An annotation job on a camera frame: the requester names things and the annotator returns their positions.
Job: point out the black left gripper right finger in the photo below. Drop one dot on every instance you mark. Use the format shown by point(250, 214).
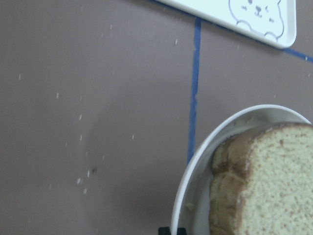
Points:
point(181, 231)

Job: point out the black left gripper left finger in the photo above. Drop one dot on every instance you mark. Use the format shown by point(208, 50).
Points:
point(164, 231)

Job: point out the white round plate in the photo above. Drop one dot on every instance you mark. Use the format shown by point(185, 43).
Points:
point(192, 202)

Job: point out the bread slice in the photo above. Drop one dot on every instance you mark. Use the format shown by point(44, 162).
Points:
point(231, 156)
point(276, 197)

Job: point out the cream bear tray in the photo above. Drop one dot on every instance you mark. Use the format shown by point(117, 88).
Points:
point(272, 22)

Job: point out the bread slice under egg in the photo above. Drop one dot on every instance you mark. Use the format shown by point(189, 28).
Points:
point(231, 156)

